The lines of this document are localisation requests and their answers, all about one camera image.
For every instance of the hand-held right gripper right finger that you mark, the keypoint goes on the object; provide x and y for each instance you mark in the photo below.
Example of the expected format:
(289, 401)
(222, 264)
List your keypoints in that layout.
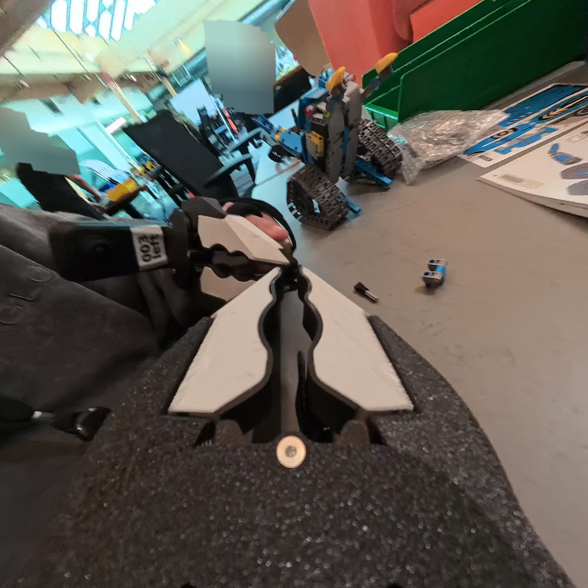
(358, 367)

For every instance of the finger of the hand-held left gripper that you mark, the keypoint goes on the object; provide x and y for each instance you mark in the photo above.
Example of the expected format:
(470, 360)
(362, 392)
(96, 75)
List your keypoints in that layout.
(220, 287)
(229, 234)

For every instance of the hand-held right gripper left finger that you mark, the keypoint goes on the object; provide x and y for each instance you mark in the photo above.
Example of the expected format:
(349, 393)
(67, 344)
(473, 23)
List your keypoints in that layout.
(220, 367)

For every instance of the small blue two-hole beam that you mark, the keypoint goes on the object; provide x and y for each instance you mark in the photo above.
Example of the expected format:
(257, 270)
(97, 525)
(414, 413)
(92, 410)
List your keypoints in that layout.
(442, 271)

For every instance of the person's left forearm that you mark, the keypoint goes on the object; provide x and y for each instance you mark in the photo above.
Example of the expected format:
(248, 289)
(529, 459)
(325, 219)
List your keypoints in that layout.
(160, 298)

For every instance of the grey desk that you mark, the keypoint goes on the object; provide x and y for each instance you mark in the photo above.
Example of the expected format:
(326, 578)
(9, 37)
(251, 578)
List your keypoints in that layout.
(459, 344)

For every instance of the person's left hand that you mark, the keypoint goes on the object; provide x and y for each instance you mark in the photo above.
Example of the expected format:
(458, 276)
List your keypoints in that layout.
(271, 229)

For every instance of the yellow box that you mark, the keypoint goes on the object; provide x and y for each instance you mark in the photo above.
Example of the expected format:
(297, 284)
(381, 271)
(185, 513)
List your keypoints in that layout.
(121, 188)

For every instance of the black office chair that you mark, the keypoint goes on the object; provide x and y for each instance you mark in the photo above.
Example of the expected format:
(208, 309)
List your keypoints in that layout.
(174, 151)

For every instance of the blue tracked toy robot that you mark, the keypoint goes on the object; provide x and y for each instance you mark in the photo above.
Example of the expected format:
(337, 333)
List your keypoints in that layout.
(340, 138)

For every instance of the clear plastic bag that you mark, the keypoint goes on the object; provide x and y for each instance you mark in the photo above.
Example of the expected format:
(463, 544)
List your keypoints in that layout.
(441, 138)

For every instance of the instruction booklet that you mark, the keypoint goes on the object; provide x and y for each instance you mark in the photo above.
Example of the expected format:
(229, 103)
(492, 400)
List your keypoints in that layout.
(542, 183)

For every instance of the blue sticker sheet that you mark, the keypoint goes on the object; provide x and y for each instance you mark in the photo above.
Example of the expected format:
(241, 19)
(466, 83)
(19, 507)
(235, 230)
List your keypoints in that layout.
(528, 128)

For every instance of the green storage bin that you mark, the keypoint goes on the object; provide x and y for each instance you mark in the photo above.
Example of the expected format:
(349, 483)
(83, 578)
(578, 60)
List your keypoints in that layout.
(482, 69)

